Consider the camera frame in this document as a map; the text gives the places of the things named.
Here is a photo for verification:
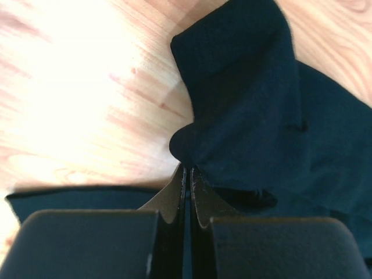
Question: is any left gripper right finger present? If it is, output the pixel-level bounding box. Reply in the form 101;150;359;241
189;169;371;278

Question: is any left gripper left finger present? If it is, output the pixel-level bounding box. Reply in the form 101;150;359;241
1;167;187;278

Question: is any black t shirt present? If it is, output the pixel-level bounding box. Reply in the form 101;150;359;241
1;1;371;259

